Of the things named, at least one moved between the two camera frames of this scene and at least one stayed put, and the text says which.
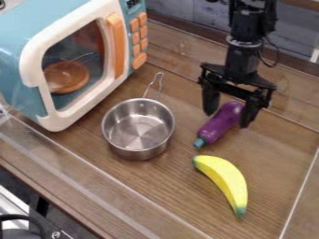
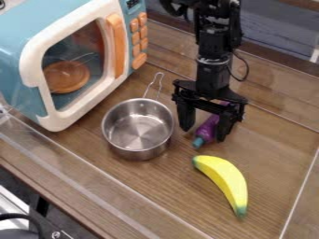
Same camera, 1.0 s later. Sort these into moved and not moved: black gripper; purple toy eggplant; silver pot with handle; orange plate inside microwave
Moved: black gripper
Not moved: purple toy eggplant; silver pot with handle; orange plate inside microwave
